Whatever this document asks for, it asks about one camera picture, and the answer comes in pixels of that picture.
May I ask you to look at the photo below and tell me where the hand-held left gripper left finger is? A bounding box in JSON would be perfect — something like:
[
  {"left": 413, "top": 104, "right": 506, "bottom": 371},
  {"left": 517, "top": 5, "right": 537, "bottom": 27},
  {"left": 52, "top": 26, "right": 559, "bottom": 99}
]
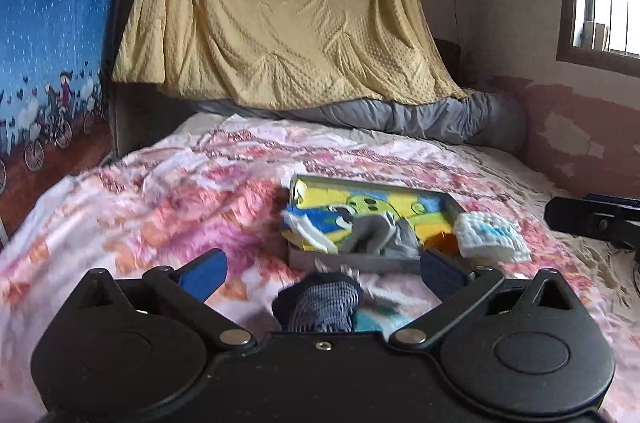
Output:
[{"left": 74, "top": 248, "right": 258, "bottom": 352}]

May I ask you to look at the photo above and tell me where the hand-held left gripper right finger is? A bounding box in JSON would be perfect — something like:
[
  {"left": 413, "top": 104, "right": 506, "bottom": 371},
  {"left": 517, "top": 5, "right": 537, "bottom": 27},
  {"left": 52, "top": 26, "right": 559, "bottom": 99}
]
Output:
[{"left": 387, "top": 248, "right": 577, "bottom": 352}]

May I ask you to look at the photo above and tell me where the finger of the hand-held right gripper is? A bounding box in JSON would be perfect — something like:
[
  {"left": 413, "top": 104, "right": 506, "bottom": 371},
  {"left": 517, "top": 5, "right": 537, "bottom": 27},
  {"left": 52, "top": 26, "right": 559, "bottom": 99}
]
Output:
[
  {"left": 544, "top": 197, "right": 640, "bottom": 248},
  {"left": 584, "top": 193, "right": 640, "bottom": 208}
]

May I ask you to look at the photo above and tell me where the white knitted cloth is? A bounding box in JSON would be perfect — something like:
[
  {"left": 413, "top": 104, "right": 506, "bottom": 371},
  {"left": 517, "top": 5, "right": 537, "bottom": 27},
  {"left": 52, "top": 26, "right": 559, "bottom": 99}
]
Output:
[{"left": 452, "top": 210, "right": 532, "bottom": 264}]

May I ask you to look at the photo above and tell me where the grey sock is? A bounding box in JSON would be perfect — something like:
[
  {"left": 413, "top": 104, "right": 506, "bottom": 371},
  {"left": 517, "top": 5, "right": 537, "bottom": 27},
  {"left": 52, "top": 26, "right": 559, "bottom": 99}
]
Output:
[{"left": 340, "top": 212, "right": 422, "bottom": 260}]

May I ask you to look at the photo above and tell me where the cartoon print storage box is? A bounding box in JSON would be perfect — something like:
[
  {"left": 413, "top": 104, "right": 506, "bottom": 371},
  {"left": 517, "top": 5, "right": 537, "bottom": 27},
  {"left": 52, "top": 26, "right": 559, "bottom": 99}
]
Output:
[{"left": 287, "top": 174, "right": 467, "bottom": 275}]

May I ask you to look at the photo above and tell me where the dark striped sock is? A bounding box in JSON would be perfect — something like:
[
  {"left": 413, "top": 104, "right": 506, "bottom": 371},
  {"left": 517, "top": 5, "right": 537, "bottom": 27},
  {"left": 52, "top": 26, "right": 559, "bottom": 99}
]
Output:
[{"left": 272, "top": 270, "right": 366, "bottom": 334}]

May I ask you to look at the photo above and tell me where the light blue cloth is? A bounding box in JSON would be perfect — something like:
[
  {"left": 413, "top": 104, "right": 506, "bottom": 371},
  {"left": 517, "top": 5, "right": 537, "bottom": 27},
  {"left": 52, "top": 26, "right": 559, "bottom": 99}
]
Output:
[{"left": 354, "top": 297, "right": 417, "bottom": 335}]

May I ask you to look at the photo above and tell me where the pink floral bedsheet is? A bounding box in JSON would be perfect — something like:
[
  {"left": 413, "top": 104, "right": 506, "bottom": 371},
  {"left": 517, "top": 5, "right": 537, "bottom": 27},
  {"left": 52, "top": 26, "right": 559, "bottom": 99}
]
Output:
[{"left": 0, "top": 110, "right": 640, "bottom": 423}]

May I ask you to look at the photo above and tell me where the white blue-trimmed cloth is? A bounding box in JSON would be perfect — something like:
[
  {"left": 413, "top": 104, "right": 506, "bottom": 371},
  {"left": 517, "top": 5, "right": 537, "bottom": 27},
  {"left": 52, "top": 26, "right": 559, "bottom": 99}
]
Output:
[{"left": 282, "top": 208, "right": 341, "bottom": 255}]

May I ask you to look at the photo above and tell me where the grey duvet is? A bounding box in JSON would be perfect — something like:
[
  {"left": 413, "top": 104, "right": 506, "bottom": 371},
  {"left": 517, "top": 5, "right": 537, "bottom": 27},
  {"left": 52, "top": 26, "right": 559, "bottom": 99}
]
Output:
[{"left": 192, "top": 90, "right": 529, "bottom": 149}]

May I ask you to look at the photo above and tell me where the dark bed headboard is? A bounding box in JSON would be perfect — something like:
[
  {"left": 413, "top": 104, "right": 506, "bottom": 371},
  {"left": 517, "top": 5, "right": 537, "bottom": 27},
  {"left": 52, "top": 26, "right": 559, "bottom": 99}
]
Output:
[{"left": 107, "top": 78, "right": 201, "bottom": 160}]

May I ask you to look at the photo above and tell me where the dark wooden furniture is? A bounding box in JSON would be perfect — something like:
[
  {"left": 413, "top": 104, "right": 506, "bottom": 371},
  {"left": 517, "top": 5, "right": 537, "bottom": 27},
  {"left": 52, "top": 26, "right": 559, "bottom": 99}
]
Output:
[{"left": 432, "top": 38, "right": 476, "bottom": 90}]

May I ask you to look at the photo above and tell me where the yellow hanging blanket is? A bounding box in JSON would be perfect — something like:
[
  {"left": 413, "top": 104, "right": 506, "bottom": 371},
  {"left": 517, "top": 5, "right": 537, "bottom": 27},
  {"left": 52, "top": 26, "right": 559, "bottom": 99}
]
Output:
[{"left": 111, "top": 0, "right": 469, "bottom": 112}]

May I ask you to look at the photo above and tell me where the blue printed wall cloth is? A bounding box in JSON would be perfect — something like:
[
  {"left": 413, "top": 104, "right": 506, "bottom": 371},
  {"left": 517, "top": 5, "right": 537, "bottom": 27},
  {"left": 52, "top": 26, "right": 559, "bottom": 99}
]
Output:
[{"left": 0, "top": 0, "right": 147, "bottom": 235}]

